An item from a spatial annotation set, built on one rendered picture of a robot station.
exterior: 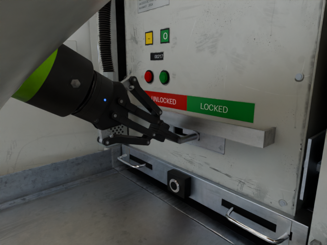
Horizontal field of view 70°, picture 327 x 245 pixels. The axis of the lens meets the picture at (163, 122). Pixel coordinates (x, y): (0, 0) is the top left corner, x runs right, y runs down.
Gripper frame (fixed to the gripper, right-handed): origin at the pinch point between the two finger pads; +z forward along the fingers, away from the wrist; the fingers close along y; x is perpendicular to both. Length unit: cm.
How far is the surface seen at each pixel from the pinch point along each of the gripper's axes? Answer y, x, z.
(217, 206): 9.9, 9.6, 12.7
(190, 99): -9.3, 0.4, 3.2
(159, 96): -9.1, -10.4, 3.5
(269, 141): -4.2, 19.2, 3.7
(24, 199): 26.7, -26.6, -10.2
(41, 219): 26.6, -15.9, -9.3
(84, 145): 10.9, -38.3, 5.2
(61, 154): 16.3, -40.7, 0.1
